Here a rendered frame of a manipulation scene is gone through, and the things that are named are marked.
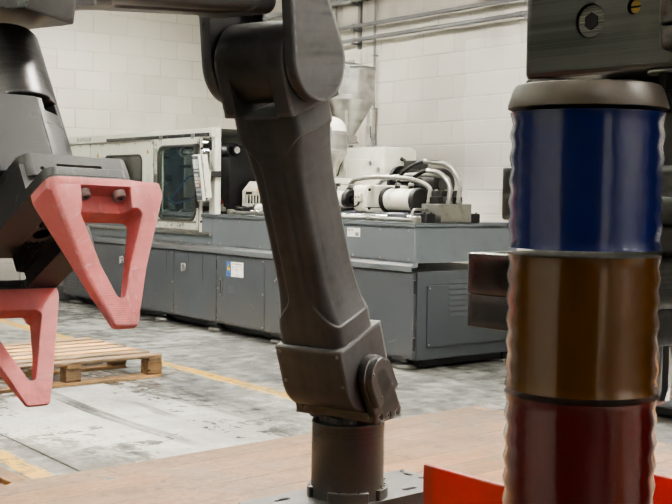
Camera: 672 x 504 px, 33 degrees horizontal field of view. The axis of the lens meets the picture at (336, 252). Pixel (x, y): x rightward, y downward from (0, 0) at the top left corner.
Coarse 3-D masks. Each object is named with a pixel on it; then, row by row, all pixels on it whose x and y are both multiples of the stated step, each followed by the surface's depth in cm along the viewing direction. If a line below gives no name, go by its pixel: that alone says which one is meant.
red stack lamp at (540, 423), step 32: (512, 416) 28; (544, 416) 27; (576, 416) 27; (608, 416) 27; (640, 416) 27; (512, 448) 28; (544, 448) 27; (576, 448) 27; (608, 448) 27; (640, 448) 27; (512, 480) 28; (544, 480) 27; (576, 480) 27; (608, 480) 27; (640, 480) 28
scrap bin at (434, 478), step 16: (432, 480) 88; (448, 480) 86; (464, 480) 85; (480, 480) 84; (656, 480) 86; (432, 496) 88; (448, 496) 86; (464, 496) 85; (480, 496) 84; (496, 496) 83; (656, 496) 86
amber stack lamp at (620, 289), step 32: (512, 256) 28; (544, 256) 27; (576, 256) 28; (608, 256) 28; (640, 256) 28; (512, 288) 28; (544, 288) 27; (576, 288) 27; (608, 288) 27; (640, 288) 27; (512, 320) 28; (544, 320) 27; (576, 320) 27; (608, 320) 27; (640, 320) 27; (512, 352) 28; (544, 352) 27; (576, 352) 27; (608, 352) 27; (640, 352) 27; (512, 384) 28; (544, 384) 27; (576, 384) 27; (608, 384) 27; (640, 384) 27
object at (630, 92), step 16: (560, 80) 27; (576, 80) 27; (592, 80) 27; (608, 80) 27; (624, 80) 27; (512, 96) 28; (528, 96) 27; (544, 96) 27; (560, 96) 27; (576, 96) 27; (592, 96) 27; (608, 96) 27; (624, 96) 27; (640, 96) 27; (656, 96) 27
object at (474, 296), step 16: (640, 80) 54; (656, 80) 53; (480, 256) 55; (496, 256) 54; (480, 272) 55; (496, 272) 54; (480, 288) 55; (496, 288) 54; (480, 304) 55; (496, 304) 54; (480, 320) 55; (496, 320) 54
